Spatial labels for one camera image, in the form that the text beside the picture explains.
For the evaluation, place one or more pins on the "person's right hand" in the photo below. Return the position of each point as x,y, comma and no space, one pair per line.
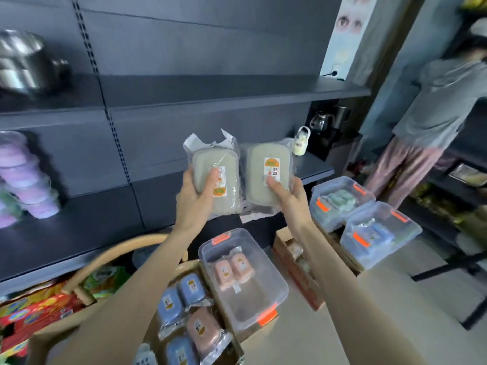
295,209

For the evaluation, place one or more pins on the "person's left hand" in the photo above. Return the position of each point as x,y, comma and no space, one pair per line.
192,209

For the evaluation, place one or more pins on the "person's left thumb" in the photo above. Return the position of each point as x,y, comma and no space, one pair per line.
213,180

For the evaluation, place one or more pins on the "person's right thumb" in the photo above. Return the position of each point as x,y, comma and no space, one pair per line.
274,186

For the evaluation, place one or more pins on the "grey-green packaged soap box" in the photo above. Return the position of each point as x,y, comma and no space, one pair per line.
228,174
258,167

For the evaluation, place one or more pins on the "person's right forearm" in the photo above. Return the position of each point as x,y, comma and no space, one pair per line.
342,296

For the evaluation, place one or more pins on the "person's left forearm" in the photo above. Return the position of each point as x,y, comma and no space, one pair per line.
133,300

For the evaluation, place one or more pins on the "small white yellow bottle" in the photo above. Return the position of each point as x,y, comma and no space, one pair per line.
300,143

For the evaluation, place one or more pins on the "green packaged soap box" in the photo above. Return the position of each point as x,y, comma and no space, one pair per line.
340,199

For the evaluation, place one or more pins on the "clear bin with green box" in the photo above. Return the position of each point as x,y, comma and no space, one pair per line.
340,201

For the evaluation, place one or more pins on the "pink packaged soap box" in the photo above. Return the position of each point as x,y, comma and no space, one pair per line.
223,273
240,266
203,332

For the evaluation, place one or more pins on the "red printed cardboard box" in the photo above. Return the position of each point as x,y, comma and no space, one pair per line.
296,273

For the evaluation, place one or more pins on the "clear bin with pink boxes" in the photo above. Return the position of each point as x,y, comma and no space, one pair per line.
251,288

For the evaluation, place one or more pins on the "blue packaged soap box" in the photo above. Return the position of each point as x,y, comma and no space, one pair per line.
192,288
180,353
374,234
170,306

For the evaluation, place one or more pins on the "clear bin with blue box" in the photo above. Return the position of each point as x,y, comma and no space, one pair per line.
380,235

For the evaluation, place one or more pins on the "dark metal shelf unit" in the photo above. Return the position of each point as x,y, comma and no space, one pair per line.
171,64

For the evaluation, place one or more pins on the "open brown cardboard box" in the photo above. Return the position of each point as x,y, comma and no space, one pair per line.
224,323

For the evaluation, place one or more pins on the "green snack packet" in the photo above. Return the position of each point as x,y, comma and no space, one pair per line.
106,281

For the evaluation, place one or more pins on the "eye print poster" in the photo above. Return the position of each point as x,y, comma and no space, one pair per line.
344,37

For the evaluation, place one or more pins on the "black goods rack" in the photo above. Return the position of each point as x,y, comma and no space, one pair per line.
456,209

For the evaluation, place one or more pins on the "stack of purple round containers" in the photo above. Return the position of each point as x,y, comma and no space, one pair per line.
26,182

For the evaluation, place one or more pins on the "white patterned packet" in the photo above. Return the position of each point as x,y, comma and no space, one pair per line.
144,355

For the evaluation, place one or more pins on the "clear packaged tray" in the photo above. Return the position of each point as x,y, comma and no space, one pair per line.
470,174

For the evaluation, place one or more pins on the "stainless steel pot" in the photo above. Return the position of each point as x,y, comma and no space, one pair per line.
23,60

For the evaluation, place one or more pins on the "red colourful packets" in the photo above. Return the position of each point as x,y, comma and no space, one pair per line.
30,319

